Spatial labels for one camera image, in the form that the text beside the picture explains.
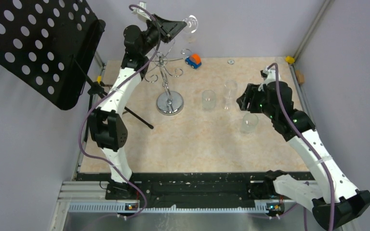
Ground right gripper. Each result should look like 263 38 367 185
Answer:
237 83 277 119

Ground orange blue toy car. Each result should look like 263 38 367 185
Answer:
185 53 202 69

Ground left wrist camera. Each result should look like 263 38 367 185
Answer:
134 1 148 17

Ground chrome wine glass rack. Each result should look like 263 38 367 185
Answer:
144 46 191 116

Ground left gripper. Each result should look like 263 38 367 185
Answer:
140 13 186 56

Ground wine glass removed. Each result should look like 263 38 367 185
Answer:
224 79 238 110
201 90 217 111

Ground white round token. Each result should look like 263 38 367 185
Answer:
227 59 235 65

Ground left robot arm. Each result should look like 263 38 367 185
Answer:
88 14 187 200

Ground small wooden block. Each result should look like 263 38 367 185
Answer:
295 70 305 85

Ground yellow corner piece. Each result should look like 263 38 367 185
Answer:
285 56 295 64

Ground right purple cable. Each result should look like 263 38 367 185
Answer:
266 63 336 231

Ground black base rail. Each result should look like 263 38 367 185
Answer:
76 171 315 215

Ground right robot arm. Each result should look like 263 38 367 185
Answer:
237 81 370 231

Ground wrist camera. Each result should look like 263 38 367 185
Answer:
260 69 276 84
134 1 148 17

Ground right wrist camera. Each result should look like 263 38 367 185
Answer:
260 69 276 84

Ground black perforated music stand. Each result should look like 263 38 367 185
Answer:
0 0 154 142

